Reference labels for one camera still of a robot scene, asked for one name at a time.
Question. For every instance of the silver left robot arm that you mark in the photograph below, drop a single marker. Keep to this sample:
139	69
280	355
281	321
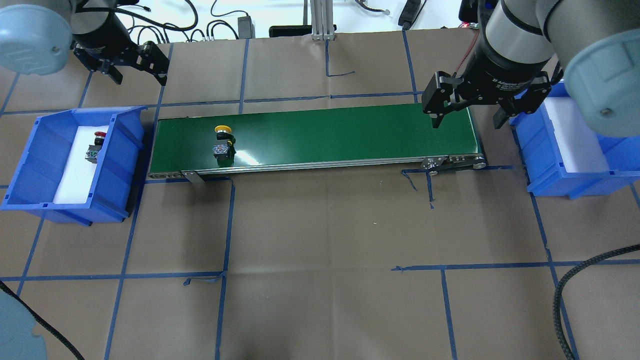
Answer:
38	36

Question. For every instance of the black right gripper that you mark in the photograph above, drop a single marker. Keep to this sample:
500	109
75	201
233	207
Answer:
501	76

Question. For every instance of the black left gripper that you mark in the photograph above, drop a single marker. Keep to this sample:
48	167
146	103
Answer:
101	37

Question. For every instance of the yellow mushroom push button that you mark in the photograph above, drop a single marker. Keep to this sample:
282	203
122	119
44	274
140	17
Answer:
224	146

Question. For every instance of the blue destination bin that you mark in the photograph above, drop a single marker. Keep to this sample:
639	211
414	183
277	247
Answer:
545	170

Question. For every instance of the green conveyor belt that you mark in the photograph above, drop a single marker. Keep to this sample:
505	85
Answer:
317	139

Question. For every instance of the white foam pad source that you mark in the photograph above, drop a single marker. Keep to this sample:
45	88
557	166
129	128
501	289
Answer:
78	174

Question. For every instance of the aluminium frame post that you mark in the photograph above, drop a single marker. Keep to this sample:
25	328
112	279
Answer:
322	20

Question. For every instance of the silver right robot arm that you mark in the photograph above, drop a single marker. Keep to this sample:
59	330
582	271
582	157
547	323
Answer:
524	47

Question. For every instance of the red mushroom push button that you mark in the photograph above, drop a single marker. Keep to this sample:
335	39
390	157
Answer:
93	150

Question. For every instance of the blue source bin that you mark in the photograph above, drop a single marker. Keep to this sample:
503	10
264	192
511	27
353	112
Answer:
39	170

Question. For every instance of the white foam pad destination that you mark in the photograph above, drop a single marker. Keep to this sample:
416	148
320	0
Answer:
578	145

